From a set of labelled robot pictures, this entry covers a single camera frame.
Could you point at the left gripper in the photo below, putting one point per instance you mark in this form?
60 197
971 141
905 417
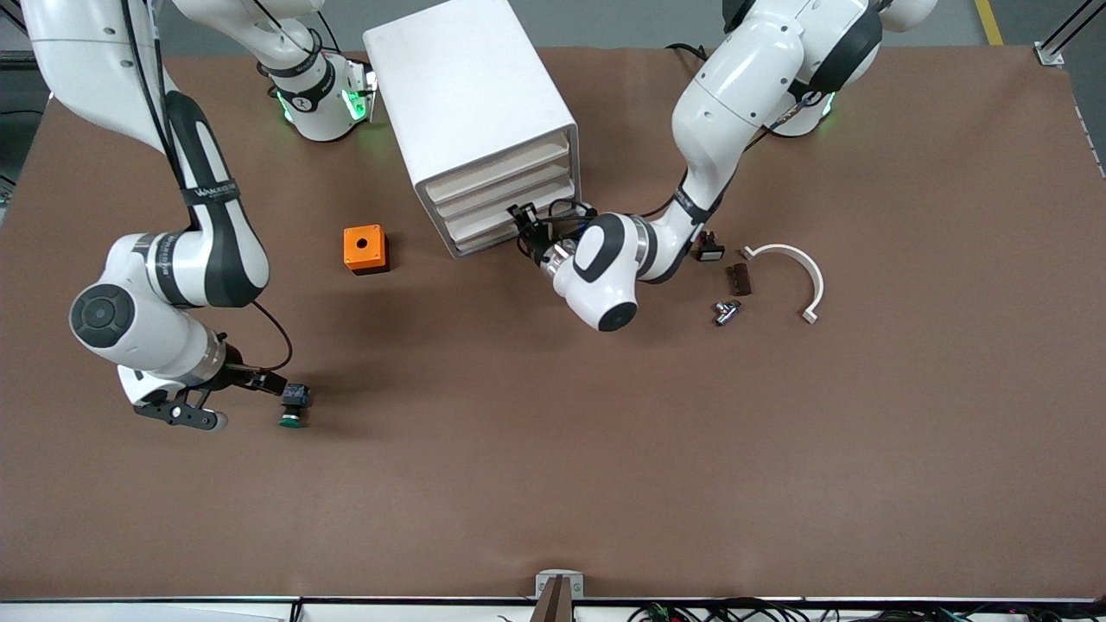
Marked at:
538 247

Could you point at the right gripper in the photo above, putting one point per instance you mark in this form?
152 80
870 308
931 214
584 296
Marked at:
243 376

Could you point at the cream plastic drawer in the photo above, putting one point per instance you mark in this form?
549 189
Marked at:
497 172
501 191
484 218
484 239

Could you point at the green push button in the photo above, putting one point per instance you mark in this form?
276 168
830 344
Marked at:
295 399

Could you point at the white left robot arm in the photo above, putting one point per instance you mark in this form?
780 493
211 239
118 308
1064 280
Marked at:
743 86

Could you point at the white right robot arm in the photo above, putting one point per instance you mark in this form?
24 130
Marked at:
216 250

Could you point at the white drawer cabinet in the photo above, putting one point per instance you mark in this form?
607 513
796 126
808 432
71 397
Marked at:
467 86

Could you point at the black square white-faced button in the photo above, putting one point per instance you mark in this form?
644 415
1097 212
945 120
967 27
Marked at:
712 252

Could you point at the chrome angle valve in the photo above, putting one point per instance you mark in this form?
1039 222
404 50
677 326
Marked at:
726 314

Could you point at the brown cylindrical capacitor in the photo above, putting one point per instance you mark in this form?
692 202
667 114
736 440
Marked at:
741 280

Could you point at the brown table cover sheet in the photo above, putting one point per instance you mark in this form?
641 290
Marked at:
553 449

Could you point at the white half-round pipe clamp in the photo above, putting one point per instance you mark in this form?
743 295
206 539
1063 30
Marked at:
819 285

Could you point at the orange button enclosure box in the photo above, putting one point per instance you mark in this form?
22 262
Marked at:
363 246

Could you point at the aluminium frame post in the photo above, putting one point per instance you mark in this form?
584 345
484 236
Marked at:
1051 54

